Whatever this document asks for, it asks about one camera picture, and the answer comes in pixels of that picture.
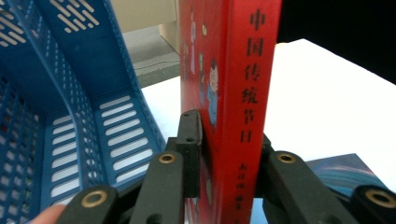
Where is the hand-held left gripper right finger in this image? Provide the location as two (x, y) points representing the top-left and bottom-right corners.
(254, 133), (273, 199)

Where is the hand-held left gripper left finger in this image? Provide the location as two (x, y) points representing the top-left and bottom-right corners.
(176, 108), (204, 199)

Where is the red book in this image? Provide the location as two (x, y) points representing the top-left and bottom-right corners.
(178, 0), (284, 224)

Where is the blue illustrated book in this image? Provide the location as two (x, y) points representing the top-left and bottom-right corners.
(248, 152), (390, 224)

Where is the blue plastic file rack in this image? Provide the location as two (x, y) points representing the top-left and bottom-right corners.
(0, 0), (166, 224)

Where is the black curtain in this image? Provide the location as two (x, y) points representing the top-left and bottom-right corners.
(276, 0), (396, 85)

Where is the beige wooden desk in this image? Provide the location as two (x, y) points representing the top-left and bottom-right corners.
(110, 0), (181, 54)

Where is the white floor cable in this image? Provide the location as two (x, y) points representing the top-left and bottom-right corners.
(134, 59), (181, 71)

